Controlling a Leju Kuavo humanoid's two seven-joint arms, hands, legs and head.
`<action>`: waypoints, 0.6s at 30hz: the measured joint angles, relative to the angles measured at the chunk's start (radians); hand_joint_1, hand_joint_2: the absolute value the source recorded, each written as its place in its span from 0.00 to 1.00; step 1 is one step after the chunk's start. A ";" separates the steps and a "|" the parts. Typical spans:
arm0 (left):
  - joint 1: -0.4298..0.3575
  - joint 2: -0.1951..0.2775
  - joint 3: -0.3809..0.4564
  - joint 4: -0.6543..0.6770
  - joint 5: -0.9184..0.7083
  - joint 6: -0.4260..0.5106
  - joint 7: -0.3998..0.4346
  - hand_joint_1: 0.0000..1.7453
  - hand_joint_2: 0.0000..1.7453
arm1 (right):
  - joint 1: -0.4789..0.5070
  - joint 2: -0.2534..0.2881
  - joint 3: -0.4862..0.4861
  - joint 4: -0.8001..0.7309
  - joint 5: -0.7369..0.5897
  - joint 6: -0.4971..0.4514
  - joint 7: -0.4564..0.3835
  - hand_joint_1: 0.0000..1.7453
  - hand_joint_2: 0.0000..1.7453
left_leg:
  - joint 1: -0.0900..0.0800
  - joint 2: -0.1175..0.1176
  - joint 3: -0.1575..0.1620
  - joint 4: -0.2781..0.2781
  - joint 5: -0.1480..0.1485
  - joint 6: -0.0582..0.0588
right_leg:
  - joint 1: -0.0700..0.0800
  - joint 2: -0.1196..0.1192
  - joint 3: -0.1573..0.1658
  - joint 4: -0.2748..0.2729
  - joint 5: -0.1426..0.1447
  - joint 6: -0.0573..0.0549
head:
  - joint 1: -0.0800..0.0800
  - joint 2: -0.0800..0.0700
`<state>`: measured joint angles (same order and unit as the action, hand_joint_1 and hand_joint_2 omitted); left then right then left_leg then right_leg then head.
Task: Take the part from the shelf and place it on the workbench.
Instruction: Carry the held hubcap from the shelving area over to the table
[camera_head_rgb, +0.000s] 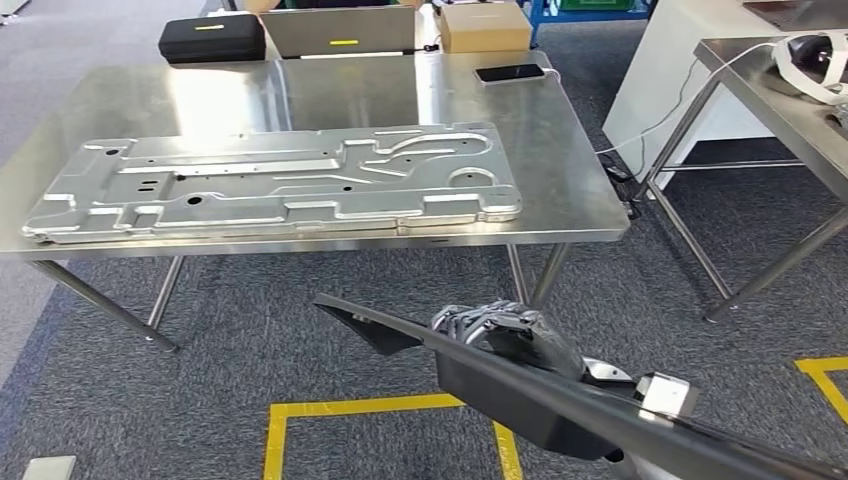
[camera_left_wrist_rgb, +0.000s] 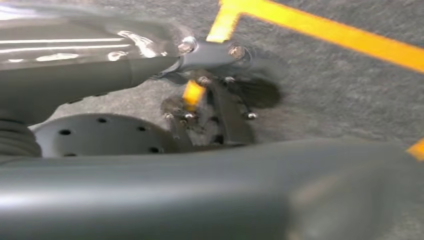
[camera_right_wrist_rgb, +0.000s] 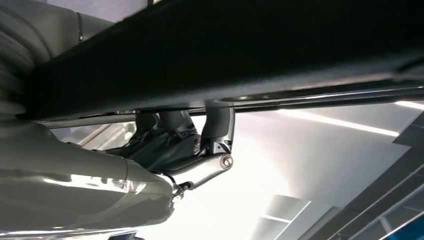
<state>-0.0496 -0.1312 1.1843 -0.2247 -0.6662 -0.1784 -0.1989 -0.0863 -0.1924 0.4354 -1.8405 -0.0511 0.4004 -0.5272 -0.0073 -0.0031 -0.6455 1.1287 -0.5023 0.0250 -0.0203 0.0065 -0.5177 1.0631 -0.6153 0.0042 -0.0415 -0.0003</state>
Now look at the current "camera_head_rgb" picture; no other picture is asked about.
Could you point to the silver floor socket box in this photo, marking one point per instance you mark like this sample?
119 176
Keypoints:
50 469

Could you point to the black phone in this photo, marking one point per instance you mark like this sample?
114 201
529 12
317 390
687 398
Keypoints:
509 73

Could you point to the green plastic crate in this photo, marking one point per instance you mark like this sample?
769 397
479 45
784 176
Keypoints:
590 3

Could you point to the white desk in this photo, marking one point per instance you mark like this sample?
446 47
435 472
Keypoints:
427 26

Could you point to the grey open laptop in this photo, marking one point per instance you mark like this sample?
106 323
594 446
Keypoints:
338 30

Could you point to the black plastic panel part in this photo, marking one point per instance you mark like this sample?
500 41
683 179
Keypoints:
530 397

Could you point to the black power adapter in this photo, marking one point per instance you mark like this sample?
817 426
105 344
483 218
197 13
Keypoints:
632 208
617 173

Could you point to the white cabinet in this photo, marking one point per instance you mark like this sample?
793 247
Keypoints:
669 66

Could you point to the brown cardboard box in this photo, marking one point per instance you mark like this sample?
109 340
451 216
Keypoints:
487 30

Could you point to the stainless steel workbench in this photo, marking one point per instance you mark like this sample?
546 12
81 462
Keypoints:
563 166
748 73

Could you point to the yellow floor tape square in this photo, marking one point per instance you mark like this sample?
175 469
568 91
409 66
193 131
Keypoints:
278 430
821 381

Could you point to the blue background rack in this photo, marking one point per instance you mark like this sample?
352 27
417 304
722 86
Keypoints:
540 13

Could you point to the black zip case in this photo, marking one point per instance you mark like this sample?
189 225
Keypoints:
212 40

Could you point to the dark grey laptop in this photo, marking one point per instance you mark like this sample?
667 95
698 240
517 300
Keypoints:
795 13

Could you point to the stamped silver metal panel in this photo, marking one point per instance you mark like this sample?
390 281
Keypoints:
265 192

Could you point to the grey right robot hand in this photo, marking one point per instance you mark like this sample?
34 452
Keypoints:
530 331

